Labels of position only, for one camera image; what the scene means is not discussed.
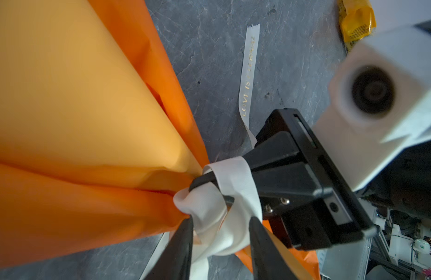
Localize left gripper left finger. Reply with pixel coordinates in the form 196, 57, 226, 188
144, 217, 193, 280

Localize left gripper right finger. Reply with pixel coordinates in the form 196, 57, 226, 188
249, 217, 298, 280

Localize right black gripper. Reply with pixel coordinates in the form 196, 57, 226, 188
189, 108, 377, 251

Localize white ribbon strip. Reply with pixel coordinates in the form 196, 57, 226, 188
140, 24, 263, 280

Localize orange wrapping paper sheet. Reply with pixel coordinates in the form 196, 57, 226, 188
0, 0, 321, 280

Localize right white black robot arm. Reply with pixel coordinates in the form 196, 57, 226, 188
244, 108, 431, 251

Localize yellow snack bag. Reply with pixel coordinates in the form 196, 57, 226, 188
337, 0, 377, 53

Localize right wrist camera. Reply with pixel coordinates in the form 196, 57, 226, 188
312, 21, 431, 191

